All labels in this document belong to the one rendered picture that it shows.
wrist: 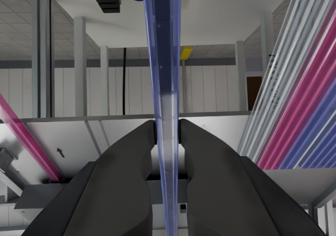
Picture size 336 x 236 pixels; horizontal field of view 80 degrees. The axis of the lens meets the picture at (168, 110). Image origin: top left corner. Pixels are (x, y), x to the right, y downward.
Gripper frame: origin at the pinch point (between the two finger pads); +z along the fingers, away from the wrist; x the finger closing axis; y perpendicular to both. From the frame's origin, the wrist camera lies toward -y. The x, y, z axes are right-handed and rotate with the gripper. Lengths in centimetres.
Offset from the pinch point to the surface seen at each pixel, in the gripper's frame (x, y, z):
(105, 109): -29, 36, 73
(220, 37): 25, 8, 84
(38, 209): -23.5, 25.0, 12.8
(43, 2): -33, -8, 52
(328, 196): 36, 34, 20
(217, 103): 81, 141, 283
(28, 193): -26.5, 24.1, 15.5
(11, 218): -236, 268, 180
